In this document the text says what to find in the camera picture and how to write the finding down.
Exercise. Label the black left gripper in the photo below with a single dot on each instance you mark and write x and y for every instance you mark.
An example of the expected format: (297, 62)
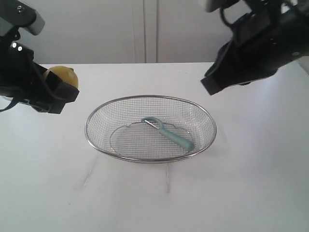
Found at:
(21, 79)

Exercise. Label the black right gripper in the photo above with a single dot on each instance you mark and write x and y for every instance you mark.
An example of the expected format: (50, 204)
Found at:
(273, 34)

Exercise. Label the yellow lemon with sticker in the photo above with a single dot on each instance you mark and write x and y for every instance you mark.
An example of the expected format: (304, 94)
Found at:
(66, 74)

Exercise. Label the teal handled vegetable peeler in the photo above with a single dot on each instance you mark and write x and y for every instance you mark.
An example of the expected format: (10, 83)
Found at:
(159, 126)

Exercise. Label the white cabinet doors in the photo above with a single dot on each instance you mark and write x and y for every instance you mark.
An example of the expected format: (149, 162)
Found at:
(125, 31)

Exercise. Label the oval wire mesh basket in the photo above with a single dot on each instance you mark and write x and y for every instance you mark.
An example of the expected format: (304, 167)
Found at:
(115, 128)

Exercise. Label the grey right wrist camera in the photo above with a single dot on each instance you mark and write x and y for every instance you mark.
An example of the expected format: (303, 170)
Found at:
(211, 5)

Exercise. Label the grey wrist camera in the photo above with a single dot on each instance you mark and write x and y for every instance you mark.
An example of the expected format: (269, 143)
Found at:
(211, 5)
(21, 15)

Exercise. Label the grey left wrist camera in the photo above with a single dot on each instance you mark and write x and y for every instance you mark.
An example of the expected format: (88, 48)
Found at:
(21, 15)

